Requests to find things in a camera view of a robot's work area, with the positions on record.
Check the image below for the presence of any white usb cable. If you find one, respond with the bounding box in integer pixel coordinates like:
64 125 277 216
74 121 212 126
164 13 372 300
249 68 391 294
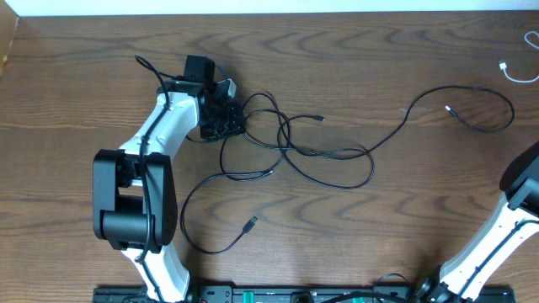
498 29 539 84

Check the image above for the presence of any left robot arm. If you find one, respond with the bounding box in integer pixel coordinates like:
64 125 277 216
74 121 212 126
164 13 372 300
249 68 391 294
93 55 245 302

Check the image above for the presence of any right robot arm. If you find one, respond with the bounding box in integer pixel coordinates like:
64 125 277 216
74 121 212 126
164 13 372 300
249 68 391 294
412 143 538 302

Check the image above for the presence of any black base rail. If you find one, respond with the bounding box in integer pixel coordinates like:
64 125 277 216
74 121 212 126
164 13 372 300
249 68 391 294
92 285 516 303

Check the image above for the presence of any thin black cable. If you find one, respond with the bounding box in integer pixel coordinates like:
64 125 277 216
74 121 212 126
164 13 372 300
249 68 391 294
242 85 516 189

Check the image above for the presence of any black usb cable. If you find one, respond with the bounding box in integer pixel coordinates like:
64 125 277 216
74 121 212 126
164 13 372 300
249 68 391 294
179 92 326 255

